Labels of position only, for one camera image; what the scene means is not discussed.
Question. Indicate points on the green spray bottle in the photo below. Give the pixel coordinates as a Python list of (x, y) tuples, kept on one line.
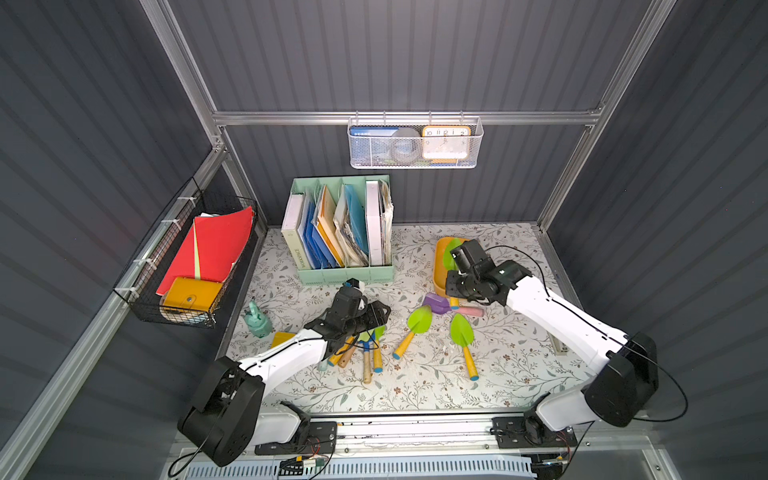
[(257, 322)]

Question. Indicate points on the black wire side basket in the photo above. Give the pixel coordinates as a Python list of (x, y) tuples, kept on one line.
[(138, 287)]

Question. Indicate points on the purple shovel pink handle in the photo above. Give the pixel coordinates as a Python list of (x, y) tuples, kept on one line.
[(441, 305)]

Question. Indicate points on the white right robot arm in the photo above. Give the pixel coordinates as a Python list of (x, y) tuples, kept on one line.
[(624, 369)]

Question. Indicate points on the blue box in basket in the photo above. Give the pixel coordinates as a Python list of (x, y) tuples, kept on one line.
[(370, 145)]

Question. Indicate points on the white wire wall basket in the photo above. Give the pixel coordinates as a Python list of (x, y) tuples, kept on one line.
[(418, 122)]

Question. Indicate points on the yellow plastic storage box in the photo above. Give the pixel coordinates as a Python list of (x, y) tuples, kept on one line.
[(439, 273)]

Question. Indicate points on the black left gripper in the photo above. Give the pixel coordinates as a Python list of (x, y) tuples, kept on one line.
[(369, 313)]

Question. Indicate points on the red paper folder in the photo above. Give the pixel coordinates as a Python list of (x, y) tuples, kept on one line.
[(211, 248)]

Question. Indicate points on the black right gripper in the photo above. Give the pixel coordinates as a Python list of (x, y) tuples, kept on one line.
[(462, 264)]

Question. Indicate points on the yellow white alarm clock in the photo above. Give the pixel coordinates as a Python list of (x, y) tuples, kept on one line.
[(446, 143)]

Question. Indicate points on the wooden handle toy tool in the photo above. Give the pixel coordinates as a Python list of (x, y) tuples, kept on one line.
[(367, 365)]

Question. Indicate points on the green shovel yellow handle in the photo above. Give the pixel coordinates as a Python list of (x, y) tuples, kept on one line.
[(462, 335), (448, 259), (418, 322)]

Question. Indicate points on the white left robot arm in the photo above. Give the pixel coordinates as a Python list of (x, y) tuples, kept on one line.
[(226, 414)]

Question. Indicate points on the yellow toy piece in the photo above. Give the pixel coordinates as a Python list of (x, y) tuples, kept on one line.
[(280, 338)]

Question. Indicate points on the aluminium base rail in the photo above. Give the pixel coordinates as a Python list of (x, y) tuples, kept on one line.
[(440, 431)]

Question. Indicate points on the yellow wallet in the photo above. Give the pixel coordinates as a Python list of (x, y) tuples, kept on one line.
[(191, 294)]

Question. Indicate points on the grey tape roll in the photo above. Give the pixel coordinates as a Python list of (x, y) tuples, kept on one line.
[(405, 147)]

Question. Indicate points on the green desktop file organizer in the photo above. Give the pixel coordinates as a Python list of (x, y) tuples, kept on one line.
[(338, 228)]

